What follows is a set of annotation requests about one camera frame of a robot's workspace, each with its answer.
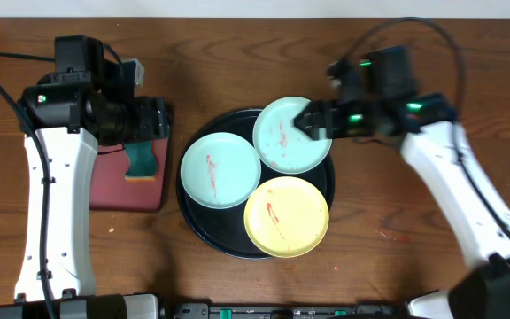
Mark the rectangular black tray red liquid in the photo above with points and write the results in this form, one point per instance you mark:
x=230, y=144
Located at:
x=111, y=190

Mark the round black tray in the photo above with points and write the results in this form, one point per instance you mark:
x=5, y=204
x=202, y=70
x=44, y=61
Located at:
x=223, y=229

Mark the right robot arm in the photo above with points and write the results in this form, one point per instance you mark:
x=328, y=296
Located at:
x=379, y=97

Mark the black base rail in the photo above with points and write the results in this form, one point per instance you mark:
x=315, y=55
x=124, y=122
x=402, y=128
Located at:
x=206, y=311

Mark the green yellow sponge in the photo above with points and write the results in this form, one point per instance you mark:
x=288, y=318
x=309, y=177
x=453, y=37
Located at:
x=142, y=161

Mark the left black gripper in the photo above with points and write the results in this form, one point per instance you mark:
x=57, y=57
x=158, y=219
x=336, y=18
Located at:
x=158, y=119

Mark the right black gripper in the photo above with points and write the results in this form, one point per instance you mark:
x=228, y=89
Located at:
x=322, y=117

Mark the light blue plate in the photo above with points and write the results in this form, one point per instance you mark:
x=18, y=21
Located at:
x=220, y=170
x=280, y=145

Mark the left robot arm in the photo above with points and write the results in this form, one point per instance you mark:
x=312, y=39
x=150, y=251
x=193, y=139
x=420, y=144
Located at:
x=87, y=102

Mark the light blue plate top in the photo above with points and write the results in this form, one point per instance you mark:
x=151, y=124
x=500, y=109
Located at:
x=280, y=145

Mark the yellow plate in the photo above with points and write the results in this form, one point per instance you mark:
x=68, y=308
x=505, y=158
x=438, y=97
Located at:
x=286, y=217

